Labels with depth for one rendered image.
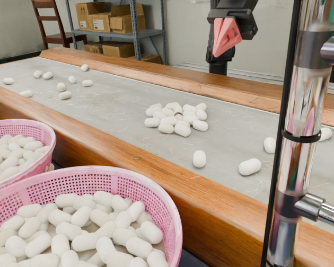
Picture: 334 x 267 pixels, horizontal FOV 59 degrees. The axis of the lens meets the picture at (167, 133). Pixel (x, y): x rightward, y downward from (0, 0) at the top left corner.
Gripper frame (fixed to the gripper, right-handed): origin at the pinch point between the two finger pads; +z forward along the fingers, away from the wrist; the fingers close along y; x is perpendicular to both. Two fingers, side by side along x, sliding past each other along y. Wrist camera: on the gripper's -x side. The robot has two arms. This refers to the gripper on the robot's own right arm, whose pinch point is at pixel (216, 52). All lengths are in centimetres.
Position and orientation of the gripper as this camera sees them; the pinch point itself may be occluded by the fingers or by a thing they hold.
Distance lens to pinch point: 68.3
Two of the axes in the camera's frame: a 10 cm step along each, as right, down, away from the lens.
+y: 7.4, 2.5, -6.2
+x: 4.8, 4.5, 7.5
